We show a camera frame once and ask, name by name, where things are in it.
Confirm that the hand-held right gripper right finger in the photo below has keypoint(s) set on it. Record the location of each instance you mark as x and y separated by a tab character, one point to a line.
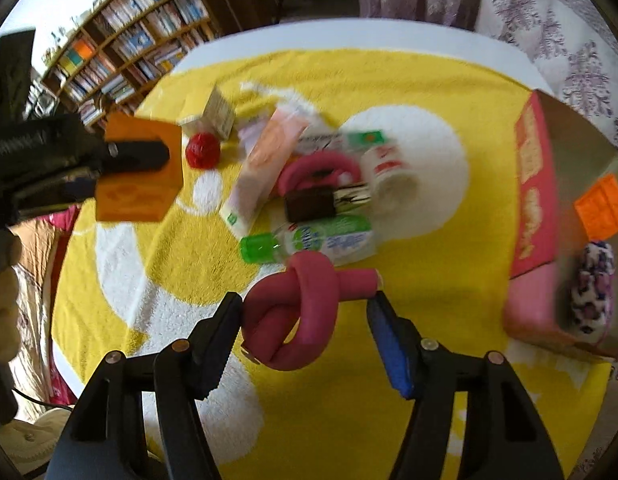
389	347

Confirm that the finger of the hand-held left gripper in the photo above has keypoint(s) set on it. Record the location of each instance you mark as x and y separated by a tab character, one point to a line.
139	155

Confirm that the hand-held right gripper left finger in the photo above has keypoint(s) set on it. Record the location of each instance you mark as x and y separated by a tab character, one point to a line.
221	340

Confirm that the yellow-orange plastic block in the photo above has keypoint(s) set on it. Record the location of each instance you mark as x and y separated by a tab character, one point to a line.
134	195

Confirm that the red round toy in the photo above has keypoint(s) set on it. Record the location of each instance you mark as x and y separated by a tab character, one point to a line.
203	151

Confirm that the knotted pink foam curler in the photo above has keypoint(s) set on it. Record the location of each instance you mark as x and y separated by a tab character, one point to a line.
309	310

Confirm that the small white yellow box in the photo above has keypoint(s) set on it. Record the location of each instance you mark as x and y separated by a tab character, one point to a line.
216	110

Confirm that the peach pink cream tube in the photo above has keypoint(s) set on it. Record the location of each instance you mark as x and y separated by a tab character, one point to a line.
261	170

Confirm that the dark brown perfume bottle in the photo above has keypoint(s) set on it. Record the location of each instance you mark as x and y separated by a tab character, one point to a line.
309	205

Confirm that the white bottle with red label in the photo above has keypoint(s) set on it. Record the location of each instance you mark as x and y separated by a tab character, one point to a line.
391	175

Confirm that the pink foam curler loop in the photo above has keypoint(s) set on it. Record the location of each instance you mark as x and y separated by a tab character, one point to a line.
314	166

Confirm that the red cardboard box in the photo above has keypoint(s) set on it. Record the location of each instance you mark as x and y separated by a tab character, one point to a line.
534	200

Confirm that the person's left forearm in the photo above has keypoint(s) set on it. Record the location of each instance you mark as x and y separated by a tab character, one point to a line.
34	442

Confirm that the person's left hand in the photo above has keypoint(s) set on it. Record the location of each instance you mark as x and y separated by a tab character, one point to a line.
4	300

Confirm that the yellow and white towel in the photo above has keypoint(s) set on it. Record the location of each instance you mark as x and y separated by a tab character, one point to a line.
439	285

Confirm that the pink fabric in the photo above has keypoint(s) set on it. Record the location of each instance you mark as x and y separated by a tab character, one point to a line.
39	260

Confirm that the wooden bookshelf with books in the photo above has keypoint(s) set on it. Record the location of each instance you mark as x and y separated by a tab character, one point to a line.
134	40

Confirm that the pale pink sachet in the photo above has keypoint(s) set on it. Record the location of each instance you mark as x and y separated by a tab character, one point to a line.
253	132

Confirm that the clear bottle with green cap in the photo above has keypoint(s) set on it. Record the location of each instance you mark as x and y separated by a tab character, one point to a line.
319	242

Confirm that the white tube with green end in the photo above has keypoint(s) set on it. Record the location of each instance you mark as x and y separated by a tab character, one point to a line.
361	139

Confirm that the leopard print plush scrunchie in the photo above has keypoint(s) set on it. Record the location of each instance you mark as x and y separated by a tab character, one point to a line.
594	295

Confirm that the red-orange plastic block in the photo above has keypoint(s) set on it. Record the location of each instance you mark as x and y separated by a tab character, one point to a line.
599	210

